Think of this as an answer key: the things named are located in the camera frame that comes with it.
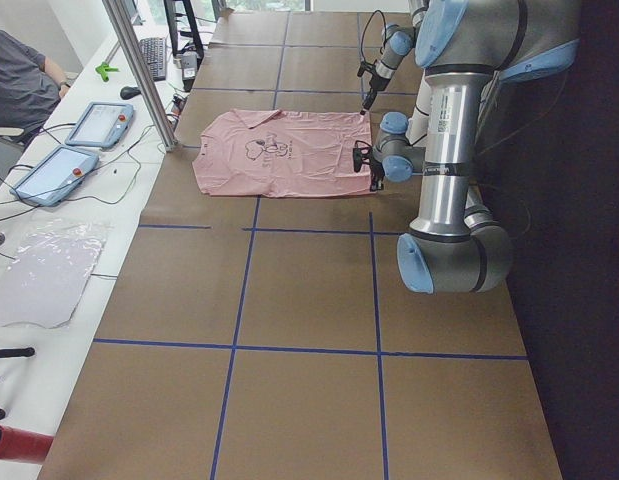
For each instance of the seated person grey shirt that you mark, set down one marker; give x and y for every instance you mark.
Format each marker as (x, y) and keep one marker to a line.
(31, 87)

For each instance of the red cylinder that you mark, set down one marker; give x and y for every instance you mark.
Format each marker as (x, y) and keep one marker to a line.
(24, 446)

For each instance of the aluminium frame post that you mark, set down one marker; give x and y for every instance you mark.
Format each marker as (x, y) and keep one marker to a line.
(129, 43)

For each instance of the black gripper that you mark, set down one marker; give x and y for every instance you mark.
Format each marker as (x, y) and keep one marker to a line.
(376, 176)
(371, 93)

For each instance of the blue teach pendant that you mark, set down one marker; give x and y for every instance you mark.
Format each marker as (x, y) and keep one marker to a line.
(101, 125)
(55, 177)

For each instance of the black keyboard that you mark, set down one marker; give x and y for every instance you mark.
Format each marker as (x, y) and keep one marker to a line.
(153, 50)

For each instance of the green plastic clamp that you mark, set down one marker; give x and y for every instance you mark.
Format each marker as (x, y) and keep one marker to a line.
(104, 70)

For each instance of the blue tape line crosswise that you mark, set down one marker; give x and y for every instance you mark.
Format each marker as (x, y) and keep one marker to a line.
(309, 350)

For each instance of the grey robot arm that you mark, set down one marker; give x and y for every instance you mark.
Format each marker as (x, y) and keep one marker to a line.
(397, 42)
(454, 244)

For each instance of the black computer mouse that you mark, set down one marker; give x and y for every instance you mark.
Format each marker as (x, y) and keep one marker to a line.
(129, 92)

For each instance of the clear plastic bag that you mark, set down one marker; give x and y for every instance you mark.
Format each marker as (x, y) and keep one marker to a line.
(45, 282)

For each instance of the blue teach pendant near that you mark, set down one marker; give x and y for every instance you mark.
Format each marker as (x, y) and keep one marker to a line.
(55, 177)

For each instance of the black tripod leg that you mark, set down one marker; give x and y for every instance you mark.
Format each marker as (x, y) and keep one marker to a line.
(17, 352)

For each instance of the pink Snoopy t-shirt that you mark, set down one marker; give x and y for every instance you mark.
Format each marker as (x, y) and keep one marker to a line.
(281, 153)

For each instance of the blue teach pendant far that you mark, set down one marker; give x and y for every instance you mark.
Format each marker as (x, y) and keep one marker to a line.
(101, 125)

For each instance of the blue tape line lengthwise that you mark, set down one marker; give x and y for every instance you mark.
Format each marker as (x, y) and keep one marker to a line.
(234, 344)

